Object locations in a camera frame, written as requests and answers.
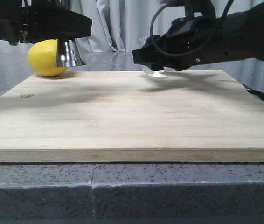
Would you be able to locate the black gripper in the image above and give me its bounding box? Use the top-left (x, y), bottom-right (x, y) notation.
top-left (0, 0), bottom-right (92, 46)
top-left (132, 16), bottom-right (220, 70)

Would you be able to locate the clear glass measuring beaker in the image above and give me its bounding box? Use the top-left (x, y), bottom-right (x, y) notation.
top-left (141, 65), bottom-right (167, 78)

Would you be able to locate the steel double jigger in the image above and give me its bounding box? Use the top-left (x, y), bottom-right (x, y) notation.
top-left (56, 38), bottom-right (86, 68)

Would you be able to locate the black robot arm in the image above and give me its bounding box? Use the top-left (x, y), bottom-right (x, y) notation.
top-left (132, 0), bottom-right (264, 71)

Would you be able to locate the yellow lemon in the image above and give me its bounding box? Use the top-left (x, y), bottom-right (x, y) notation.
top-left (27, 39), bottom-right (68, 77)

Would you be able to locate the grey curtain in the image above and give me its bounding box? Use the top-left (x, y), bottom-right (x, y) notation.
top-left (0, 0), bottom-right (264, 54)

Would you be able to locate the light wooden cutting board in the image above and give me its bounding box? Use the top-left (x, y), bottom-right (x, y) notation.
top-left (0, 70), bottom-right (264, 163)

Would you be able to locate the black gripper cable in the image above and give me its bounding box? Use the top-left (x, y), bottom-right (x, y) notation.
top-left (150, 0), bottom-right (235, 56)

